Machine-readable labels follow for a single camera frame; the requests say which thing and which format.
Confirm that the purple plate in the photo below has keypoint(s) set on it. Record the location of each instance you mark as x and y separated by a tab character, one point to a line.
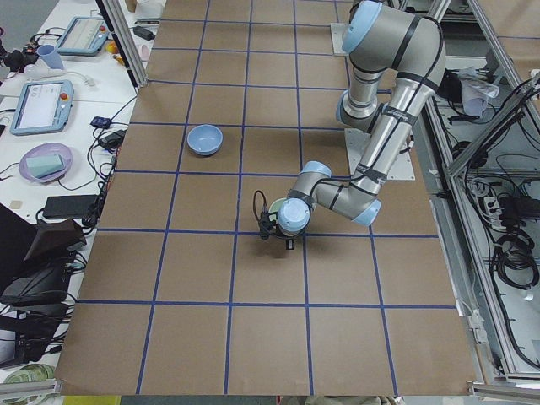
45	149

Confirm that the small black blue device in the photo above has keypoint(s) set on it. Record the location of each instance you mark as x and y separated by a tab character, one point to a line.
101	122

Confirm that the teach pendant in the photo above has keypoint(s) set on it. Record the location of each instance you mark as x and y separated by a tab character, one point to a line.
43	107
84	36

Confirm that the green sponge block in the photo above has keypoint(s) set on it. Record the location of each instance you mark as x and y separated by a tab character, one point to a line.
41	166

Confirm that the near teach pendant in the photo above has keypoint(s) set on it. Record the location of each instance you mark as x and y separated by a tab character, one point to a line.
43	107

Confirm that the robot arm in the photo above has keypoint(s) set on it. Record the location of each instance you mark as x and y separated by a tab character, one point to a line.
398	61

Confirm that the pink cup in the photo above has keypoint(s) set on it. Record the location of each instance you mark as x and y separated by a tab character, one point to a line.
144	52

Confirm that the far teach pendant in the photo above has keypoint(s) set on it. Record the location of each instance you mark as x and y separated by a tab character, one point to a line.
84	36

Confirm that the light blue cup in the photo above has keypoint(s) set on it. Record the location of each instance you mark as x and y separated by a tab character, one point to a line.
50	56

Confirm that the green bowl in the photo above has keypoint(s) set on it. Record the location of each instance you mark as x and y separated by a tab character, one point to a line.
277	207

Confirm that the aluminium frame post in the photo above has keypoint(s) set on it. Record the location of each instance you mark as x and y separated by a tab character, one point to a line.
115	20

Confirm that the black power adapter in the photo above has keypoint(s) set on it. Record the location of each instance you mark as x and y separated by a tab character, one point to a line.
112	140

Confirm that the blue bowl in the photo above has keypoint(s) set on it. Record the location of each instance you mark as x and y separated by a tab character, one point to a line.
205	140

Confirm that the black flat tablet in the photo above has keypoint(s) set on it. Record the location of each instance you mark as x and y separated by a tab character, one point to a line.
68	207

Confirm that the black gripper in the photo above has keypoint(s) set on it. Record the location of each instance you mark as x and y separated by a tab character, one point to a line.
283	238

